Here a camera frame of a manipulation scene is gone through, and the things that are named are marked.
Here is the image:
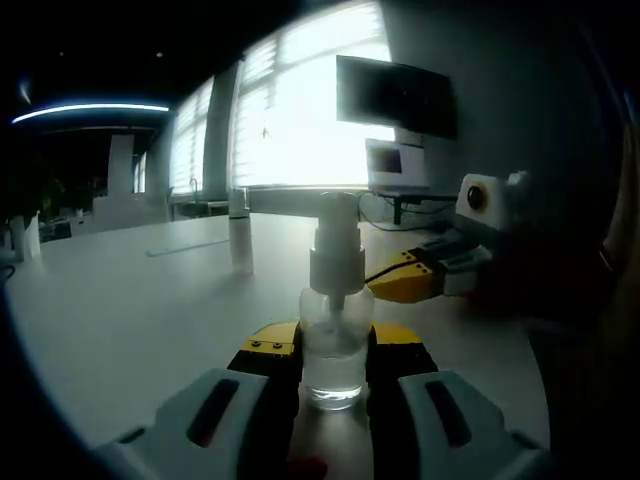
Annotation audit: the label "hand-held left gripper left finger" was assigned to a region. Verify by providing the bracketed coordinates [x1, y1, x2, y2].
[97, 321, 305, 480]

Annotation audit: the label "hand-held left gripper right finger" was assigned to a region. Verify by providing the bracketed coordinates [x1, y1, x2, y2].
[367, 322, 556, 480]

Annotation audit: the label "clear pump bottle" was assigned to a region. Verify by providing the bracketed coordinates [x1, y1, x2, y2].
[298, 192, 375, 412]

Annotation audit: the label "wide clear bottle cover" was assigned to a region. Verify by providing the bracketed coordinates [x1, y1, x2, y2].
[228, 187, 250, 220]

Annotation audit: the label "person's right hand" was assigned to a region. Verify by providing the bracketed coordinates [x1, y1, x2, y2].
[468, 234, 556, 314]

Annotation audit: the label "person's left hand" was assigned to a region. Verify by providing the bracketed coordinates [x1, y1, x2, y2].
[288, 454, 329, 480]

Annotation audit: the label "black desk stand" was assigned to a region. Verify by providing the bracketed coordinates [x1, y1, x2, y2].
[369, 187, 461, 226]

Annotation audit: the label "white window blinds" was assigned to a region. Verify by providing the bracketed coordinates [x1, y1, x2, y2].
[169, 0, 396, 191]

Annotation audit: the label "white low cabinet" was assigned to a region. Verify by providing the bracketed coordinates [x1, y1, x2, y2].
[92, 192, 171, 234]

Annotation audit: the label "white square column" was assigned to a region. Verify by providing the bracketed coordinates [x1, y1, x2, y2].
[107, 134, 136, 196]

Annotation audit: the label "straight ceiling light strip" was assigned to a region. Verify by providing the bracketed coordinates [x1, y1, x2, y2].
[12, 102, 171, 126]

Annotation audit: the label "black wall monitor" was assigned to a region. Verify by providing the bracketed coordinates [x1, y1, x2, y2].
[335, 54, 459, 141]

